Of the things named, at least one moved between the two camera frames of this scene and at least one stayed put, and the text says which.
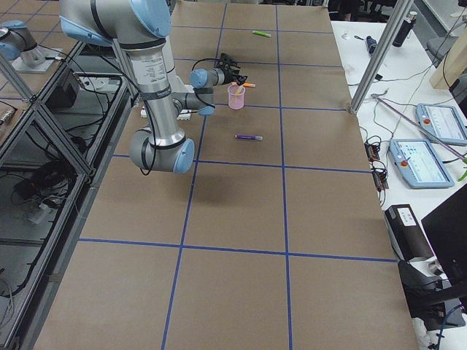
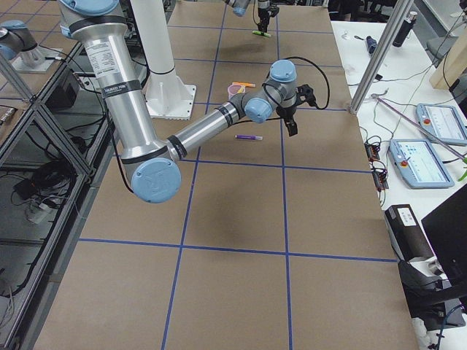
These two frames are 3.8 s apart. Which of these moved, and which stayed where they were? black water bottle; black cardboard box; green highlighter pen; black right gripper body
Moved: black right gripper body
Stayed: black cardboard box; black water bottle; green highlighter pen
